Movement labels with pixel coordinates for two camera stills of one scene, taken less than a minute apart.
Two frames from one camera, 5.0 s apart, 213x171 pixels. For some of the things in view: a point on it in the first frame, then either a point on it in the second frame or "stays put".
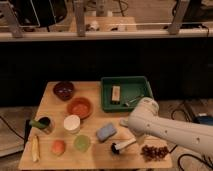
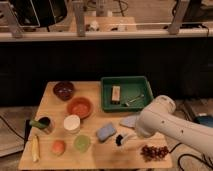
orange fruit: (58, 147) stays put
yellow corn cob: (35, 148) stays put
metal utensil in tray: (127, 103) stays put
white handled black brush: (116, 148) -> (120, 140)
